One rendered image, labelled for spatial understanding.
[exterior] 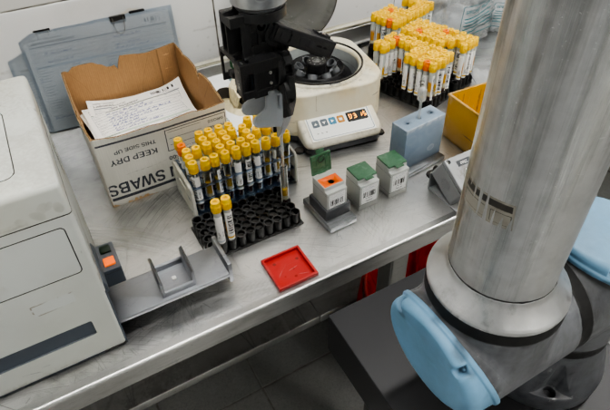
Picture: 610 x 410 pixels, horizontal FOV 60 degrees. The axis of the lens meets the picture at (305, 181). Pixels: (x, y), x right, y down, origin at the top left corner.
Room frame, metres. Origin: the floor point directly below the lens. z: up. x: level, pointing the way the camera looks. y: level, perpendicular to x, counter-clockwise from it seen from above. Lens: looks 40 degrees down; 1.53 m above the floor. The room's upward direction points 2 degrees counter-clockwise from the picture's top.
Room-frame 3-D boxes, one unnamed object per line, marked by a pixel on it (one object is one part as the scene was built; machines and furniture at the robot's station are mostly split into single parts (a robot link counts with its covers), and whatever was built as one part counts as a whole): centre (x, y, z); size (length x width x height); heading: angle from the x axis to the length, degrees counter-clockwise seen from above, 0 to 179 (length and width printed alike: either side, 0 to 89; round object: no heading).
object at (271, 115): (0.66, 0.05, 1.09); 0.06 x 0.03 x 0.09; 119
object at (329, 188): (0.68, -0.04, 0.92); 0.05 x 0.04 x 0.06; 31
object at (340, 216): (0.68, -0.04, 0.89); 0.09 x 0.05 x 0.04; 31
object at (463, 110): (0.88, -0.38, 0.93); 0.13 x 0.13 x 0.10; 26
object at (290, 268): (0.55, 0.03, 0.88); 0.07 x 0.07 x 0.01; 28
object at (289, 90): (0.67, 0.03, 1.14); 0.05 x 0.02 x 0.09; 29
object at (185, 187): (0.76, 0.13, 0.91); 0.20 x 0.10 x 0.07; 118
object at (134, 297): (0.50, 0.22, 0.92); 0.21 x 0.07 x 0.05; 118
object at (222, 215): (0.65, 0.10, 0.93); 0.17 x 0.09 x 0.11; 119
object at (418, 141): (0.83, -0.22, 0.92); 0.10 x 0.07 x 0.10; 125
